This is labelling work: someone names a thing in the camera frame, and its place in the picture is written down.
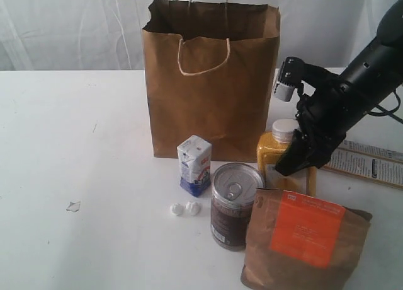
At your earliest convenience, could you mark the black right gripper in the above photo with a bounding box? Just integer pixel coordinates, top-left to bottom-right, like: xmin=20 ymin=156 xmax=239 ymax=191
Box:
xmin=275 ymin=63 xmax=367 ymax=177

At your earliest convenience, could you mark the yellow bottle with white cap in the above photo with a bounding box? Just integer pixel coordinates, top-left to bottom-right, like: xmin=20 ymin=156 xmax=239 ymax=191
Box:
xmin=256 ymin=119 xmax=317 ymax=197

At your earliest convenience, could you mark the dark can with pull-tab lid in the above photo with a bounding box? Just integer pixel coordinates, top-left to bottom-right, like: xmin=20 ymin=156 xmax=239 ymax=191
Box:
xmin=210 ymin=163 xmax=265 ymax=251

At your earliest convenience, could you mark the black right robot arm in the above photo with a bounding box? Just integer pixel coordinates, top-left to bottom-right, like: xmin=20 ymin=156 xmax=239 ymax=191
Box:
xmin=273 ymin=0 xmax=402 ymax=176

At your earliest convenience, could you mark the brown paper shopping bag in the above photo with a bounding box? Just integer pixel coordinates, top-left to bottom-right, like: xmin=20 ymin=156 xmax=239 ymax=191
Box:
xmin=142 ymin=0 xmax=281 ymax=162

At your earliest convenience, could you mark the long printed cardboard box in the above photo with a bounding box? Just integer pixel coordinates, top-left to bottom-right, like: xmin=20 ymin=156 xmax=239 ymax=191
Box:
xmin=322 ymin=140 xmax=403 ymax=190

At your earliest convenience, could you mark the brown pouch with orange label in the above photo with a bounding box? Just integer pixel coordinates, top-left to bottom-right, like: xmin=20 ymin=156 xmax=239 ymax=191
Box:
xmin=241 ymin=189 xmax=372 ymax=289

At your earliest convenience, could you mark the small white blue milk carton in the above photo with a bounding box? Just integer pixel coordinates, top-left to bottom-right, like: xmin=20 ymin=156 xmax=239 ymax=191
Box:
xmin=177 ymin=135 xmax=212 ymax=197

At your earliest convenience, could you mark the small torn tape scrap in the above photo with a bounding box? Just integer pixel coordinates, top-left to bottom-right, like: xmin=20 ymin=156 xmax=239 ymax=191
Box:
xmin=66 ymin=201 xmax=81 ymax=212

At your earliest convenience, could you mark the white backdrop curtain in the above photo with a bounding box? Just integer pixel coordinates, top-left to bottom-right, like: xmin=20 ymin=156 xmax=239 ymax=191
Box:
xmin=1 ymin=0 xmax=397 ymax=71

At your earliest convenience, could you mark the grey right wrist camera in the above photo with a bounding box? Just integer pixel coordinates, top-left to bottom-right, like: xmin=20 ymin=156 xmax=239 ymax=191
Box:
xmin=273 ymin=57 xmax=305 ymax=102

